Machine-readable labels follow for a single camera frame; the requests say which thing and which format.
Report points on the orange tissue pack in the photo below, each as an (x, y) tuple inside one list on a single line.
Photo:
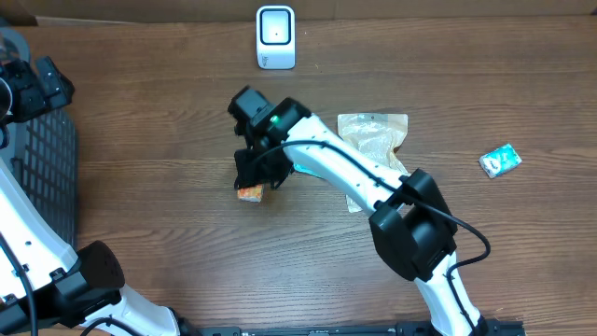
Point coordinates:
[(251, 194)]

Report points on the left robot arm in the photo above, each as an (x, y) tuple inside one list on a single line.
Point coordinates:
[(45, 279)]

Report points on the teal wipes packet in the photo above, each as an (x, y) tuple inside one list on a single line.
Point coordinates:
[(304, 170)]

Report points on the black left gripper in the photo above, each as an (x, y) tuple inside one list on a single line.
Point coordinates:
[(45, 83)]

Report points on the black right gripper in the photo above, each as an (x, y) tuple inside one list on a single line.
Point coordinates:
[(256, 174)]

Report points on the beige plastic pouch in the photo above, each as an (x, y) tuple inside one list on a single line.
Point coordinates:
[(377, 136)]

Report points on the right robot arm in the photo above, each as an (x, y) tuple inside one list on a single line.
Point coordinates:
[(411, 225)]

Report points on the small teal packet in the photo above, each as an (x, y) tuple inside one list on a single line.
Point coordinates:
[(500, 161)]

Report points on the grey plastic basket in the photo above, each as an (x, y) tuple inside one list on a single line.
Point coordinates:
[(42, 153)]

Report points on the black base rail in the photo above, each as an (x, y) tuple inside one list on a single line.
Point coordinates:
[(420, 328)]

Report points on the white barcode scanner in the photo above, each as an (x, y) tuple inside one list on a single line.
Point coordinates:
[(276, 37)]

